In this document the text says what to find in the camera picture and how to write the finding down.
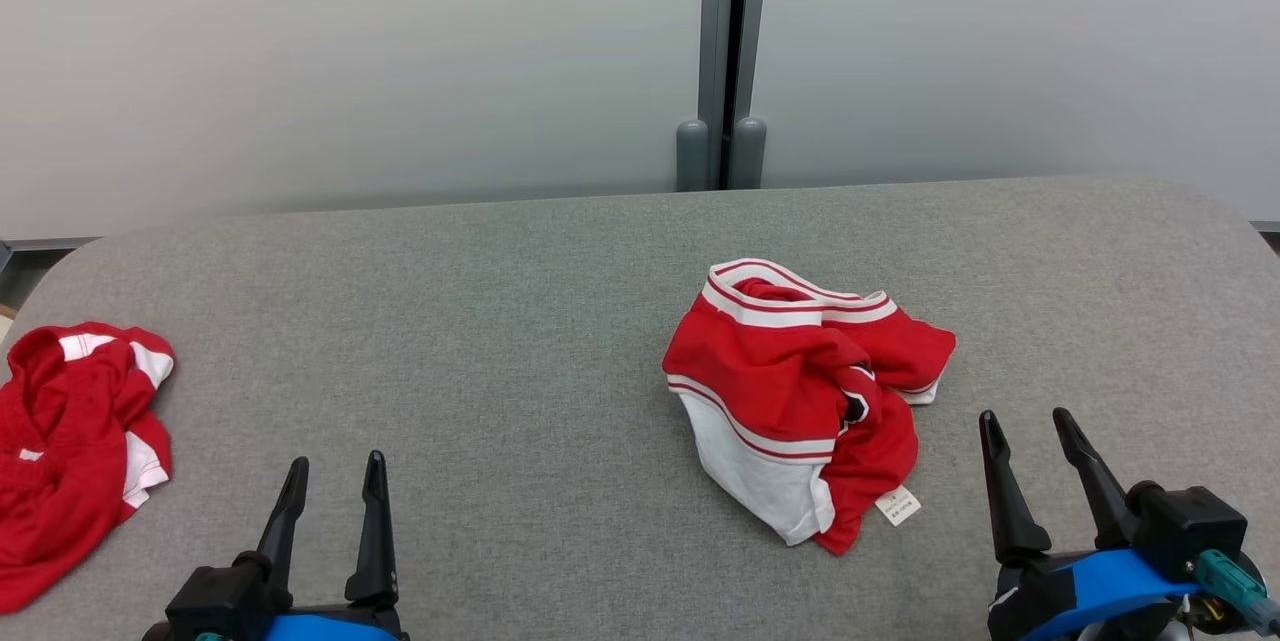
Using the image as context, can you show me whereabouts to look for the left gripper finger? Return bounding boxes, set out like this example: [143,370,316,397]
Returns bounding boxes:
[345,451,400,607]
[235,457,310,584]

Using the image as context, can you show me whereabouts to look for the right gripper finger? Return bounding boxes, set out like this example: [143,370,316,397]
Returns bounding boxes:
[978,410,1053,565]
[1052,408,1142,551]

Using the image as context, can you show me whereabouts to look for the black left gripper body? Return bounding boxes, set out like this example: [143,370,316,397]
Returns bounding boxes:
[288,601,410,640]

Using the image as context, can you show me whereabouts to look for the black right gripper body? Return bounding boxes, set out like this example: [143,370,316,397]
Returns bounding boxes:
[988,553,1081,641]

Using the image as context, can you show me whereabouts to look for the red white shorts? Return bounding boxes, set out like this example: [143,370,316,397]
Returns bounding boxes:
[0,322,176,614]

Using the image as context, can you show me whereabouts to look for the red white basketball jersey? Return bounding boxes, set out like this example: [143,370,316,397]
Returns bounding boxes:
[662,258,957,557]

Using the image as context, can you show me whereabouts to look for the blue left camera mount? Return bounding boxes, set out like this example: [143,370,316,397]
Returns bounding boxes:
[265,613,401,641]

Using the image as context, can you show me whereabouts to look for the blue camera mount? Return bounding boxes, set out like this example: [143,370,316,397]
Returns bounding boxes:
[1025,549,1206,641]
[265,613,401,641]

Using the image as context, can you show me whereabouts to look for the blue right camera mount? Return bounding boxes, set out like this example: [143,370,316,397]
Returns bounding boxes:
[1025,549,1206,641]

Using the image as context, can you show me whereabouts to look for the right teal plug black cable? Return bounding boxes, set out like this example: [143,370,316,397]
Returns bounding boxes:
[1193,549,1280,638]

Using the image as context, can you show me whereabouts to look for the grey post in background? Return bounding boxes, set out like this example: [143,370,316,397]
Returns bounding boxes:
[676,118,711,193]

